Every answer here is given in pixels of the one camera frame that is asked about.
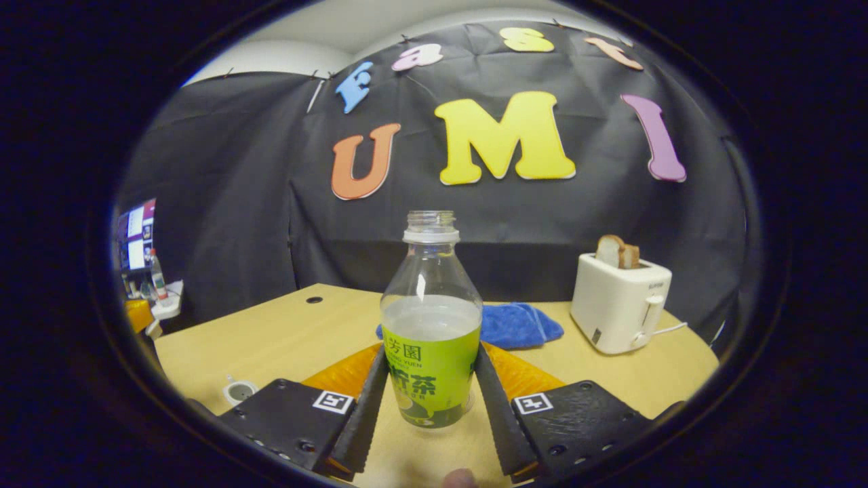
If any white teacup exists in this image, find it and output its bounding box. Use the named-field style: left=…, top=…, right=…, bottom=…
left=222, top=380, right=260, bottom=407

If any light bread slice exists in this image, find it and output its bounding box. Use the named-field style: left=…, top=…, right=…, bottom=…
left=595, top=235, right=626, bottom=268

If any black backdrop cloth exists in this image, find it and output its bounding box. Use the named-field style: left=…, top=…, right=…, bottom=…
left=119, top=20, right=753, bottom=340

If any blue towel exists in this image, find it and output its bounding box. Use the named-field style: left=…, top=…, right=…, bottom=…
left=376, top=302, right=565, bottom=350

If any clear bottle red cap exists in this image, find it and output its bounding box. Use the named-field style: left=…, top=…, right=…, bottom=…
left=149, top=249, right=169, bottom=302

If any computer monitor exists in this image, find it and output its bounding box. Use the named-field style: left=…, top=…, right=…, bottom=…
left=117, top=199, right=157, bottom=273

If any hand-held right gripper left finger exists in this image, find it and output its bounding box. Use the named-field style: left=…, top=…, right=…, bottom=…
left=217, top=342, right=391, bottom=475

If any green label water bottle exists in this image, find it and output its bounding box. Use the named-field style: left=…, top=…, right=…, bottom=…
left=380, top=210, right=484, bottom=429

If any white side table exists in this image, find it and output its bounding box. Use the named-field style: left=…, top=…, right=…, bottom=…
left=146, top=281, right=185, bottom=321

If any white toaster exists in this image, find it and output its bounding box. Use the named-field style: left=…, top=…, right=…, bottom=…
left=570, top=252, right=673, bottom=355

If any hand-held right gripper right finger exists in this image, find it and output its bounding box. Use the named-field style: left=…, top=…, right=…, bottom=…
left=473, top=341, right=655, bottom=479

